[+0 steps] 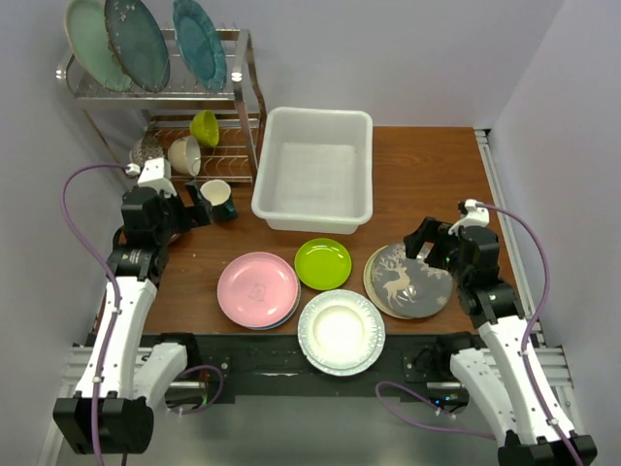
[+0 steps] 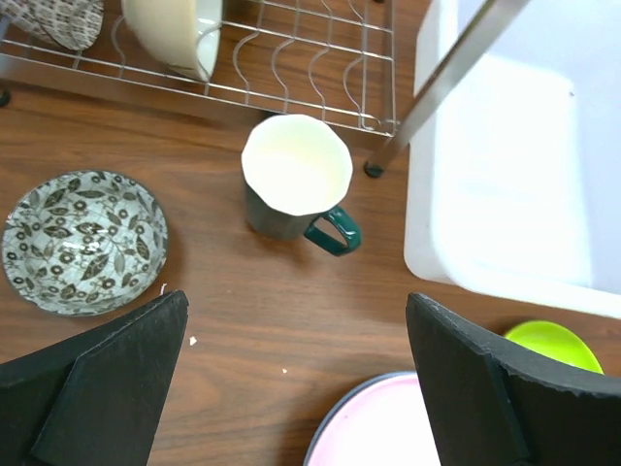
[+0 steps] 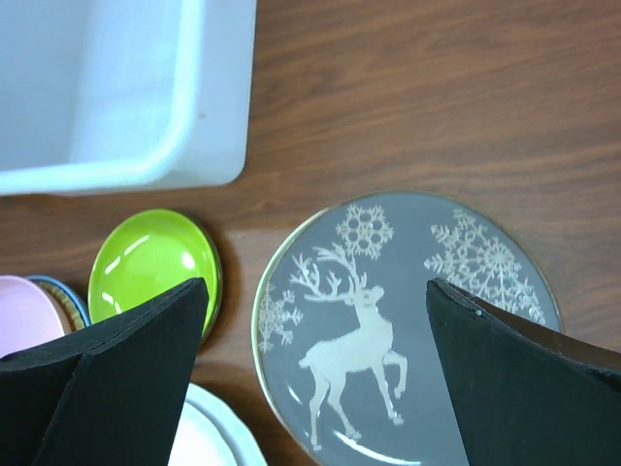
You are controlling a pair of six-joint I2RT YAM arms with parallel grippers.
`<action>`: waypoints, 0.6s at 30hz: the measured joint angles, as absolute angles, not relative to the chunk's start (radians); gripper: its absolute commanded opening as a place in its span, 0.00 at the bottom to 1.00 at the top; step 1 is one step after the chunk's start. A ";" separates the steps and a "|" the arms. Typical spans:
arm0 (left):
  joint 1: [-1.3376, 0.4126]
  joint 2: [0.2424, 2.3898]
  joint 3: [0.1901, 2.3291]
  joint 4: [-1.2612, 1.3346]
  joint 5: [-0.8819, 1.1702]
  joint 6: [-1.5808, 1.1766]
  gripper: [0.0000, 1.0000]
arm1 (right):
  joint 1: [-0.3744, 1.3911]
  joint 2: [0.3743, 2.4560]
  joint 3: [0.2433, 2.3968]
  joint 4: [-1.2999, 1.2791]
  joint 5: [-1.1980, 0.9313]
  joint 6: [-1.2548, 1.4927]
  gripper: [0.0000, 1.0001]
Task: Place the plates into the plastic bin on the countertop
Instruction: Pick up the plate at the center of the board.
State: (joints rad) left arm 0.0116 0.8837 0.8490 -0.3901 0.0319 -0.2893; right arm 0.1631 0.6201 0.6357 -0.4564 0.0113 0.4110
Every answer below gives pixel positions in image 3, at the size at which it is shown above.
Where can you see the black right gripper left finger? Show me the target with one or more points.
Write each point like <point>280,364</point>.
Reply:
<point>110,394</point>

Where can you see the grey reindeer plate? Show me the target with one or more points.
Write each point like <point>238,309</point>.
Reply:
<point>342,343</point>

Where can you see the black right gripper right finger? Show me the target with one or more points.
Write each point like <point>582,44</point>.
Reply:
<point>523,394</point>

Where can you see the white plastic bin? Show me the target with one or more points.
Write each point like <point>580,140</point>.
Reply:
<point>103,96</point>

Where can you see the blue plate under pink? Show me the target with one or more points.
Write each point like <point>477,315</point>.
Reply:
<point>66,300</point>

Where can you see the lime green plate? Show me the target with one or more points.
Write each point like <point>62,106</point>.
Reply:
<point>147,254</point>

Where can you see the white plate under scalloped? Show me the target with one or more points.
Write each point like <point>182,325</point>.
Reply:
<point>235,434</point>

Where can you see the white scalloped deep plate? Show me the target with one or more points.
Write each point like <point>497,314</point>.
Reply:
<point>198,442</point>

